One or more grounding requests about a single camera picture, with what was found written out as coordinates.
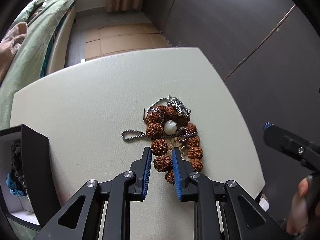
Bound white square table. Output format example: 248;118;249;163
10;47;266;240

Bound light green floral duvet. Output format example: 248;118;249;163
16;0;47;22

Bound pink fleece blanket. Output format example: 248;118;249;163
0;22;28;83

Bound brown rudraksha bead bracelet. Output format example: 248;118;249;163
145;104;203;185

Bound right hand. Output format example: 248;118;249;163
286;178;309;236

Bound green bed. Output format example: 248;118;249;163
1;0;77;239

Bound black jewelry box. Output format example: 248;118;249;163
1;124;60;231

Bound blue fabric scrunchie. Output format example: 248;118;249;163
6;172;27;197

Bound flattened cardboard floor sheets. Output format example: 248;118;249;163
85;23;170;61

